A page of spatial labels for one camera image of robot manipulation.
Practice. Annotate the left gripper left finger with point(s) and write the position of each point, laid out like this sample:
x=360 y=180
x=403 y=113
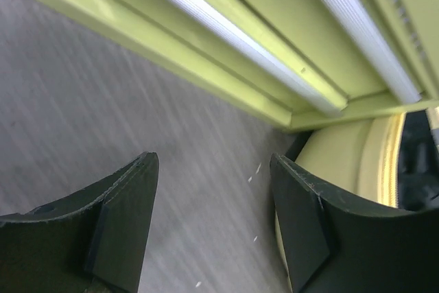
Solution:
x=93 y=240

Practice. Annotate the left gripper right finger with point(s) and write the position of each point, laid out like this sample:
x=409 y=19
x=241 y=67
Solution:
x=336 y=241

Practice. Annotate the yellow hard-shell suitcase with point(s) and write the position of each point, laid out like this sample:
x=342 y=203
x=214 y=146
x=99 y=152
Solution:
x=390 y=160

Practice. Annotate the yellow-green drawer box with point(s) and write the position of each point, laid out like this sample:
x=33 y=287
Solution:
x=299 y=64

